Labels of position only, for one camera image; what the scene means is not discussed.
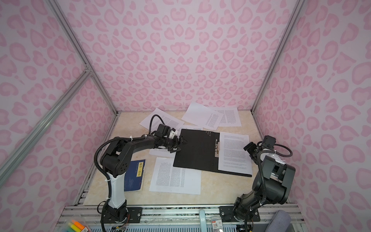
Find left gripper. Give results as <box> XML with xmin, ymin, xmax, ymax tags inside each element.
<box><xmin>162</xmin><ymin>136</ymin><xmax>188</xmax><ymax>154</ymax></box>

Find printed paper sheet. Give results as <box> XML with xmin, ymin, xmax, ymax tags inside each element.
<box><xmin>218</xmin><ymin>132</ymin><xmax>253</xmax><ymax>177</ymax></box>
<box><xmin>149</xmin><ymin>157</ymin><xmax>202</xmax><ymax>195</ymax></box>

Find orange and black folder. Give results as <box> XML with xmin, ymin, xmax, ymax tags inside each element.
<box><xmin>173</xmin><ymin>129</ymin><xmax>252</xmax><ymax>177</ymax></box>

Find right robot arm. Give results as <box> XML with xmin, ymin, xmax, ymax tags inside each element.
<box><xmin>219</xmin><ymin>139</ymin><xmax>296</xmax><ymax>226</ymax></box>

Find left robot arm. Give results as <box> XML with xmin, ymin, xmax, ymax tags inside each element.
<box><xmin>93</xmin><ymin>114</ymin><xmax>187</xmax><ymax>230</ymax></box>

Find blue book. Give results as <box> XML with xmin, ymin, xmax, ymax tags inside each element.
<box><xmin>124</xmin><ymin>159</ymin><xmax>146</xmax><ymax>192</ymax></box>

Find grey cloth roll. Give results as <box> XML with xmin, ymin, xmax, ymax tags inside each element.
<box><xmin>265</xmin><ymin>210</ymin><xmax>291</xmax><ymax>232</ymax></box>

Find small red label bag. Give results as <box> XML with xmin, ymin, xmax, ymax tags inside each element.
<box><xmin>210</xmin><ymin>216</ymin><xmax>224</xmax><ymax>232</ymax></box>

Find highlighter marker pack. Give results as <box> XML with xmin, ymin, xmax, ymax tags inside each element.
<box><xmin>62</xmin><ymin>219</ymin><xmax>91</xmax><ymax>232</ymax></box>

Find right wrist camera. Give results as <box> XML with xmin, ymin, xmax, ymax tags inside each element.
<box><xmin>261</xmin><ymin>135</ymin><xmax>276</xmax><ymax>150</ymax></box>

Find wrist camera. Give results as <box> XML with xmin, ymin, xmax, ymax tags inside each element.
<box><xmin>261</xmin><ymin>135</ymin><xmax>276</xmax><ymax>150</ymax></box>
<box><xmin>155</xmin><ymin>124</ymin><xmax>178</xmax><ymax>139</ymax></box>

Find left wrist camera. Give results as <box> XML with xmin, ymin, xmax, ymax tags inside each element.
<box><xmin>155</xmin><ymin>124</ymin><xmax>178</xmax><ymax>139</ymax></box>

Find light blue handle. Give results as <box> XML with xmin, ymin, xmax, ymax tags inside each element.
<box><xmin>199</xmin><ymin>209</ymin><xmax>208</xmax><ymax>232</ymax></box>

